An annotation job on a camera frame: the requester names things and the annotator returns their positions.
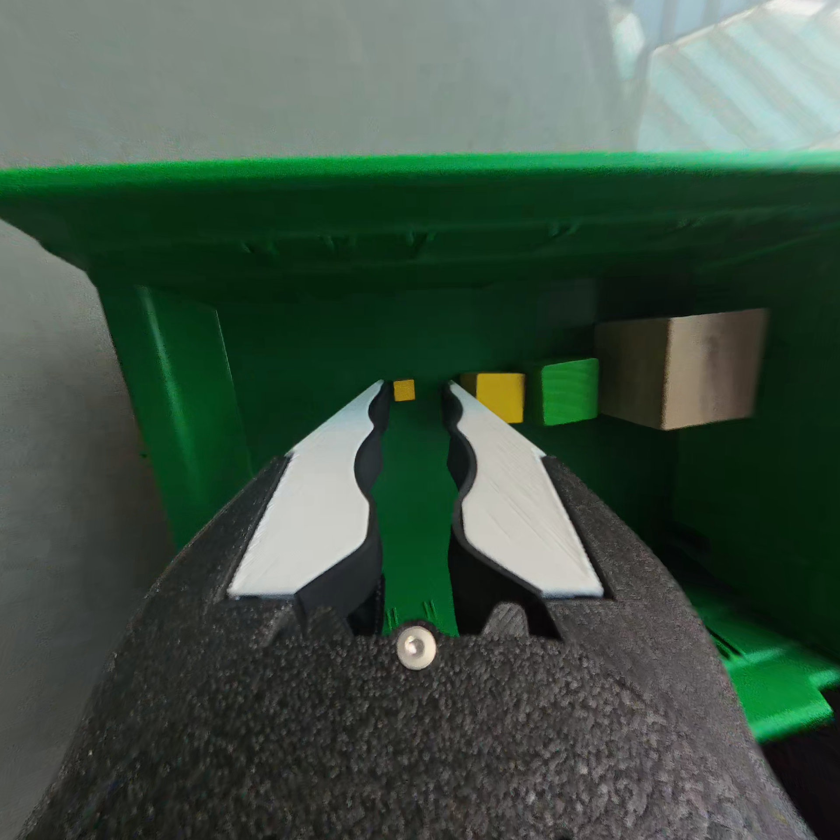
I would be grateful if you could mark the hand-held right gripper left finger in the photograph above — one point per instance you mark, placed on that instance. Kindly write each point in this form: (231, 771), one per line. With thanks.
(308, 525)

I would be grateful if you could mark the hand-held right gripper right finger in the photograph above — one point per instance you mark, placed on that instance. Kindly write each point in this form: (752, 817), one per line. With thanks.
(525, 525)

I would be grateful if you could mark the green wooden cube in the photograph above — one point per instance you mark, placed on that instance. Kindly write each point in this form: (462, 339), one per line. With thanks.
(564, 394)

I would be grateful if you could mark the tiny yellow wooden cube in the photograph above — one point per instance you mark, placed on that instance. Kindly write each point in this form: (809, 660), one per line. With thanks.
(404, 390)

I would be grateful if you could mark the large plain wooden cube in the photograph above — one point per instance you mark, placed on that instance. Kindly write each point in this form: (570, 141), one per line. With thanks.
(709, 367)

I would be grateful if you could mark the green plastic bin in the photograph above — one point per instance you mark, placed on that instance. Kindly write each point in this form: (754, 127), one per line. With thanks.
(328, 216)

